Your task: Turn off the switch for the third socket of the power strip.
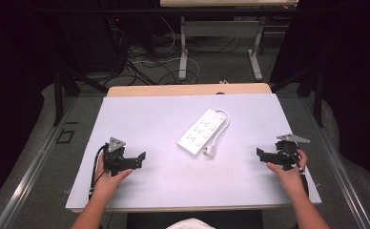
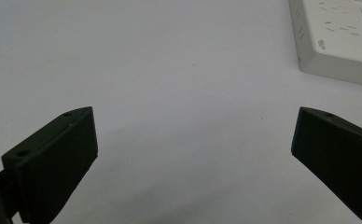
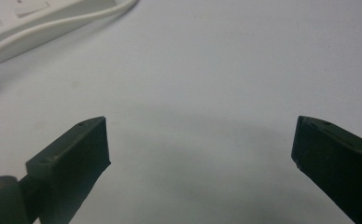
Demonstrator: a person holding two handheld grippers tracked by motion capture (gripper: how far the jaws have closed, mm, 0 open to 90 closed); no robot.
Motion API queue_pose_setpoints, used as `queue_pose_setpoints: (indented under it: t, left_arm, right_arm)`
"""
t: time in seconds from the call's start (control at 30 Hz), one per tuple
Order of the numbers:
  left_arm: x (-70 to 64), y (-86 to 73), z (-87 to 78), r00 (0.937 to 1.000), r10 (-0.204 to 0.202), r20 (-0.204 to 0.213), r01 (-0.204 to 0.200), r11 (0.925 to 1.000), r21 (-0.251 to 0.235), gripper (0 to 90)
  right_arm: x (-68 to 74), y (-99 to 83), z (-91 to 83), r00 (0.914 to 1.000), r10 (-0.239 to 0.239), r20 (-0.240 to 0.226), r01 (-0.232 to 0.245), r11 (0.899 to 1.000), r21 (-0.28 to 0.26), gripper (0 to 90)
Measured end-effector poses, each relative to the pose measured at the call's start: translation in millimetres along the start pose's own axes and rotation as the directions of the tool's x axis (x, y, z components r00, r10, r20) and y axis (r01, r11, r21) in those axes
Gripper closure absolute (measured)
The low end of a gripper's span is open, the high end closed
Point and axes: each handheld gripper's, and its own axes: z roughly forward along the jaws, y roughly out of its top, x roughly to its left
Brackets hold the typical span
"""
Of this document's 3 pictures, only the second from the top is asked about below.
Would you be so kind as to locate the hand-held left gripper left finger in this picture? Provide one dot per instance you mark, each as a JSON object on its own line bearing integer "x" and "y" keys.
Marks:
{"x": 54, "y": 161}

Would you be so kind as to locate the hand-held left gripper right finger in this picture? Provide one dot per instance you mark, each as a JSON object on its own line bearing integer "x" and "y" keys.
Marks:
{"x": 337, "y": 155}

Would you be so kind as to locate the white power strip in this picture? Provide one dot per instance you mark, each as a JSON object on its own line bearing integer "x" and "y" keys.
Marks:
{"x": 337, "y": 37}

